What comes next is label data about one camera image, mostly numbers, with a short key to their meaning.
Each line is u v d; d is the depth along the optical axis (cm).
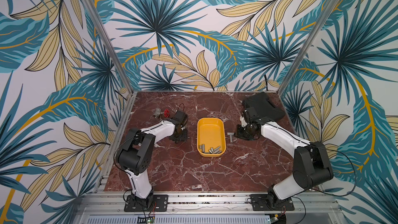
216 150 90
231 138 95
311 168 44
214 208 73
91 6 75
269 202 68
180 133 82
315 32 85
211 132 95
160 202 74
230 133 97
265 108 109
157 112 103
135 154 48
